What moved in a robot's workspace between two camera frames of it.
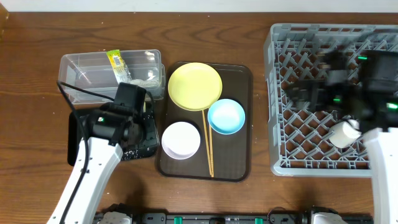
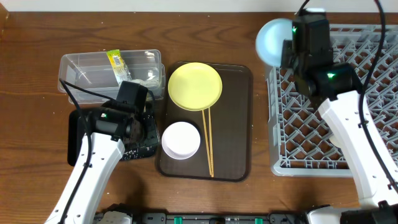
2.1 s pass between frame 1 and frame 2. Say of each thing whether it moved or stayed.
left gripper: stayed
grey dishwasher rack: stayed
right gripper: moved
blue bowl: moved
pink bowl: stayed
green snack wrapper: stayed
